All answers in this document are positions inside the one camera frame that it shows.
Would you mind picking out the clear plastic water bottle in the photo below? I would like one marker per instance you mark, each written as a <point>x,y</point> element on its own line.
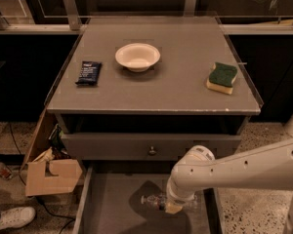
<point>158,202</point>

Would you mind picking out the round metal drawer knob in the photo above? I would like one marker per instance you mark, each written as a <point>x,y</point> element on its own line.
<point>152,151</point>

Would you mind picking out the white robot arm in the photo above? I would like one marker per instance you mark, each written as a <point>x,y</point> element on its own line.
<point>267,167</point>

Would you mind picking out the brown cardboard box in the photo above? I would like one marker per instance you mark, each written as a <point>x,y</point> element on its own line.
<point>44,177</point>

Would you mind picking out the grey drawer cabinet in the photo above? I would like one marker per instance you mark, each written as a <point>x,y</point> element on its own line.
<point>171,97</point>

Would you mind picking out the white paper bowl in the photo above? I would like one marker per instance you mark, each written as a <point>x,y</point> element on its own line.
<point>137,57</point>

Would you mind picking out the small bottle on floor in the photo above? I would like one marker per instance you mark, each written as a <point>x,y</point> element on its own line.
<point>5,172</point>

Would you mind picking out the centre-right metal railing bracket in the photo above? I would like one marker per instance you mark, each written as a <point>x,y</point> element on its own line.
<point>189,8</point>

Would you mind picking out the dark blue snack packet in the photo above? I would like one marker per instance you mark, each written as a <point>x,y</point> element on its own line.
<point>89,73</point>

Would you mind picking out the green packet in box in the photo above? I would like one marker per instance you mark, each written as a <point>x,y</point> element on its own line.
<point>55,138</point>

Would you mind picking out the centre-left metal railing bracket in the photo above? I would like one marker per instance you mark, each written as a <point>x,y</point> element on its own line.
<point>74,20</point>

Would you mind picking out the green and yellow sponge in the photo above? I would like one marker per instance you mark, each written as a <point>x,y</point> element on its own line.
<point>221,78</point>

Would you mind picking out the closed grey top drawer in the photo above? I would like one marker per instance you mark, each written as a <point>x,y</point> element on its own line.
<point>135,147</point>

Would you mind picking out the open grey middle drawer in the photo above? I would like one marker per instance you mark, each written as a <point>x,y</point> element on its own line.
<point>110,202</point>

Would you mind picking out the white sneaker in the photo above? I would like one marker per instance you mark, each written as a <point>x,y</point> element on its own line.
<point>16,217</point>

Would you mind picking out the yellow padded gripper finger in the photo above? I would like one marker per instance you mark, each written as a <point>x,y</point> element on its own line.
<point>172,209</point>

